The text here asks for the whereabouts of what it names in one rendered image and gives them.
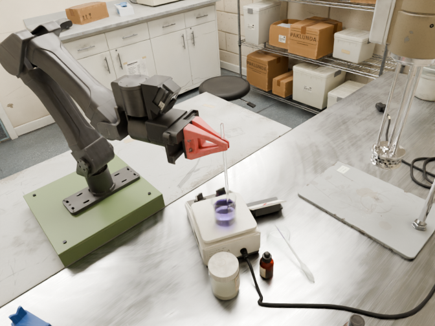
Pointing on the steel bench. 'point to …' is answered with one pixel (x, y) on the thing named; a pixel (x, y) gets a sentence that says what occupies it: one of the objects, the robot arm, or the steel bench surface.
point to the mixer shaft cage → (382, 148)
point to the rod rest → (26, 319)
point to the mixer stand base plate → (371, 207)
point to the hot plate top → (210, 231)
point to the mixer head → (406, 30)
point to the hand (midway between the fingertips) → (224, 145)
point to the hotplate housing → (235, 242)
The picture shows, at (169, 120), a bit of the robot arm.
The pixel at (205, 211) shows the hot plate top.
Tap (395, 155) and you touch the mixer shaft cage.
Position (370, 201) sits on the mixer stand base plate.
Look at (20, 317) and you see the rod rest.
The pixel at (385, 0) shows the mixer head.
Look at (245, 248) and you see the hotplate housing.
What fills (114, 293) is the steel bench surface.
